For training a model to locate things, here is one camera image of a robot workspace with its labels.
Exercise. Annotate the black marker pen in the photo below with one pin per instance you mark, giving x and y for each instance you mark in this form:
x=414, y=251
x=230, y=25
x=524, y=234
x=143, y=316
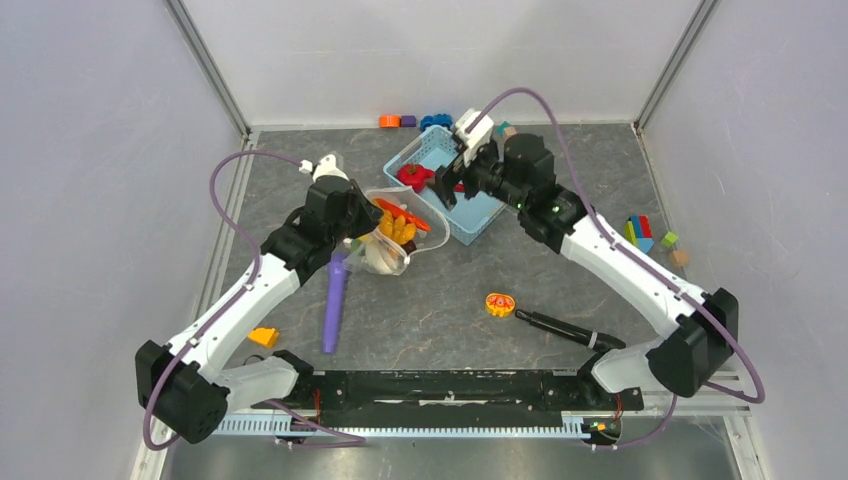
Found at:
x=592, y=339

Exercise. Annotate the orange toy croissant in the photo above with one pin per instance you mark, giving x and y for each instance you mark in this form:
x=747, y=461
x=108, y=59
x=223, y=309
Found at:
x=397, y=229

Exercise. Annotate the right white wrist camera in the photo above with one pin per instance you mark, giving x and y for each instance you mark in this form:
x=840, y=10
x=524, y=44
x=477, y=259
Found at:
x=472, y=131

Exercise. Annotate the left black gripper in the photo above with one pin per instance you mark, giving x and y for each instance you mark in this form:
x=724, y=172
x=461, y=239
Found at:
x=369, y=212

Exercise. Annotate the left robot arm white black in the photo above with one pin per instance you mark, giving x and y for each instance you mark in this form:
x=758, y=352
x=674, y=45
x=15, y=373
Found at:
x=185, y=383

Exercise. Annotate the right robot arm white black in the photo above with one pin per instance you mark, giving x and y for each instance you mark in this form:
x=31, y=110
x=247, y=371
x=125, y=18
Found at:
x=688, y=320

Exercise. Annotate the green cube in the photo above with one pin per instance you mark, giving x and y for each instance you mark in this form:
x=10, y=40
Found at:
x=670, y=239

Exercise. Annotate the orange cylinder block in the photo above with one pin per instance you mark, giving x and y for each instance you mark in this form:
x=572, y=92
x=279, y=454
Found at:
x=389, y=121

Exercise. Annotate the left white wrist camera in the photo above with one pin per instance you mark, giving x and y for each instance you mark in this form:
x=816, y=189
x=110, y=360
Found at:
x=329, y=165

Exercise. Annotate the small dark red toy fruit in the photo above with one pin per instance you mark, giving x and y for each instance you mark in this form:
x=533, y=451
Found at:
x=409, y=247

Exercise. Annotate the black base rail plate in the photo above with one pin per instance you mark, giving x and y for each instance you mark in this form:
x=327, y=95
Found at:
x=448, y=399

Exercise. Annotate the purple toy microphone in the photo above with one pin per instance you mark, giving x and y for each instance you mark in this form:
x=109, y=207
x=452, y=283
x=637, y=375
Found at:
x=336, y=289

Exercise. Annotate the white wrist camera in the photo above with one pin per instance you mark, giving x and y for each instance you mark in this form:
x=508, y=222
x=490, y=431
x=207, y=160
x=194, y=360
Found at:
x=329, y=165
x=472, y=131

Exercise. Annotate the blue toy car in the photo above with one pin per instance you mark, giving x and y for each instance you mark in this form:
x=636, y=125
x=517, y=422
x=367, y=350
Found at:
x=442, y=120

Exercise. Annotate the orange round toy slice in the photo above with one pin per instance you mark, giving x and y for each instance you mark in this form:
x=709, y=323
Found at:
x=499, y=304

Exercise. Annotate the tan wooden cube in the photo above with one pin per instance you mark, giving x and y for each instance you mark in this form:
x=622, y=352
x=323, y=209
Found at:
x=679, y=258

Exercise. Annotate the clear dotted zip top bag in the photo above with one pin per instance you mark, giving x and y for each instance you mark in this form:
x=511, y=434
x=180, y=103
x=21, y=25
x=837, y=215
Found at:
x=408, y=200

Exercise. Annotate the teal and tan cubes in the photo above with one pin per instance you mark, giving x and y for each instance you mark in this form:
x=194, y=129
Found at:
x=507, y=131

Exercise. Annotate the white toy egg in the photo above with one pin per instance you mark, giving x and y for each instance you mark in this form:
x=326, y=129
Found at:
x=382, y=259

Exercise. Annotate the orange wedge block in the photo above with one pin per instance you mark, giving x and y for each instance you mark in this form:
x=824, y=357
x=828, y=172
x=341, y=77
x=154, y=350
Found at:
x=264, y=336

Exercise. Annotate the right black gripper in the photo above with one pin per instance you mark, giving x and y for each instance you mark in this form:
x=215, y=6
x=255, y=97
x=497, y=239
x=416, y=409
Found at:
x=446, y=177

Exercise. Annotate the orange toy carrot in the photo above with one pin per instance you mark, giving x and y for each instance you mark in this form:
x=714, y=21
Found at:
x=397, y=211

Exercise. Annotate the multicolour block stack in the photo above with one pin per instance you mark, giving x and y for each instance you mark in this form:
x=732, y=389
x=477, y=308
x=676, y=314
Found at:
x=639, y=233

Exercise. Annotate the red toy tomato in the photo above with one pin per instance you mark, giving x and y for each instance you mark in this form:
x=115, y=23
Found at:
x=415, y=176

